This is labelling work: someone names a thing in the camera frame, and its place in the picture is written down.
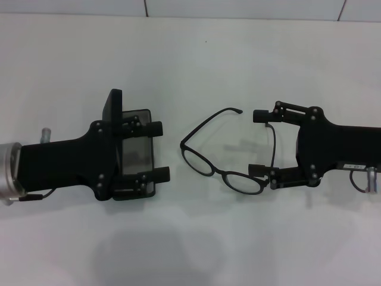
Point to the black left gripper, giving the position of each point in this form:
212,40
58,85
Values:
65,162

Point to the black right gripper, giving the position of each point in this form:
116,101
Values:
342,149

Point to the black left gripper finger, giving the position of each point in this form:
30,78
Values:
154,129
162,174

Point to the black glasses case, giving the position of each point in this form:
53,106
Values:
134,155

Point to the black oval glasses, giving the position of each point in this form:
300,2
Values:
198,162

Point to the silver plug on left gripper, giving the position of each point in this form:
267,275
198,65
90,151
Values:
45,134

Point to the white label sticker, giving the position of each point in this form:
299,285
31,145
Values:
355,165

